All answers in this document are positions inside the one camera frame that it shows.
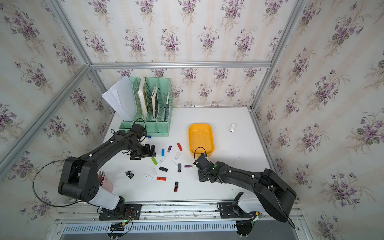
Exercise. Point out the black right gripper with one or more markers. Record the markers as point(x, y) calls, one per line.
point(201, 179)

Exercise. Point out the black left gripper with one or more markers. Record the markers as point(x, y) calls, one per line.
point(147, 152)

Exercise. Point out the green usb flash drive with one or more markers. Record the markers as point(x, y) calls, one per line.
point(154, 161)

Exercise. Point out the white usb drive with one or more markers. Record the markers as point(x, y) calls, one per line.
point(148, 177)
point(177, 156)
point(153, 171)
point(174, 164)

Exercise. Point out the yellow plastic storage box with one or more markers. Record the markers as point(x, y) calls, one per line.
point(201, 139)

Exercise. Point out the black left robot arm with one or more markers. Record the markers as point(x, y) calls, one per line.
point(80, 176)

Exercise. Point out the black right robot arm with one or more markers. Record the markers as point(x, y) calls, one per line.
point(272, 194)

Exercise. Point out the red oval usb drive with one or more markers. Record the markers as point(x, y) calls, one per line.
point(179, 146)

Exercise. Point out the black binder clips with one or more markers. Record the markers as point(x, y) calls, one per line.
point(129, 174)

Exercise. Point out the pink pen cup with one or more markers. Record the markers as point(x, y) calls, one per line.
point(104, 182)

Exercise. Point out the green desk file organizer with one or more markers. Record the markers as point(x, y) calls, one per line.
point(154, 106)

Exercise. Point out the white paper stack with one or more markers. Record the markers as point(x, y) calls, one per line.
point(121, 98)

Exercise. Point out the aluminium front rail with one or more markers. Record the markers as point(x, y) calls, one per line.
point(154, 211)

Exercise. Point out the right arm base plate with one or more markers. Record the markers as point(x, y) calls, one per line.
point(243, 206)

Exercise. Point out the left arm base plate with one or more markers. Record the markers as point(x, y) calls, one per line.
point(128, 212)

